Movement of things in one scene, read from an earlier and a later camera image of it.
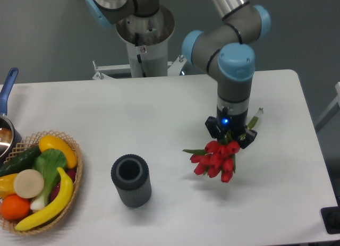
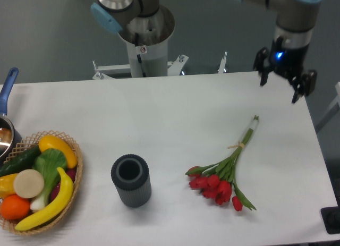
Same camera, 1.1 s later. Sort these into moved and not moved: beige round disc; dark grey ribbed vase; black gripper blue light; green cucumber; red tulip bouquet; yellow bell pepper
Moved: red tulip bouquet; black gripper blue light
Not moved: beige round disc; green cucumber; dark grey ribbed vase; yellow bell pepper
